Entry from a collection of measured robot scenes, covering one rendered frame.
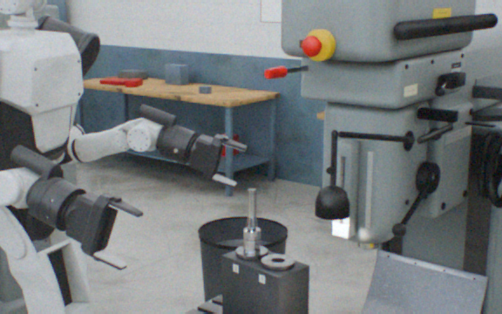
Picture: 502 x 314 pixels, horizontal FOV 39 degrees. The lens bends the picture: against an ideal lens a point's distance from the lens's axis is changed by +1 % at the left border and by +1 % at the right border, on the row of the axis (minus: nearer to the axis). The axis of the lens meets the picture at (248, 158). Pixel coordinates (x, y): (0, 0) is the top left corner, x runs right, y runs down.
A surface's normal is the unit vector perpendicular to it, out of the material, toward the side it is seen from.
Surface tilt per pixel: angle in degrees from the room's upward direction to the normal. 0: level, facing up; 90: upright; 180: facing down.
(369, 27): 90
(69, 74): 93
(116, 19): 90
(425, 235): 90
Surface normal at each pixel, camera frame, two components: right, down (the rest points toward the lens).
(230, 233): 0.33, 0.16
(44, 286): -0.37, 0.60
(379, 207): -0.18, 0.23
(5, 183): -0.40, 0.11
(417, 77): 0.79, 0.14
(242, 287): -0.72, 0.16
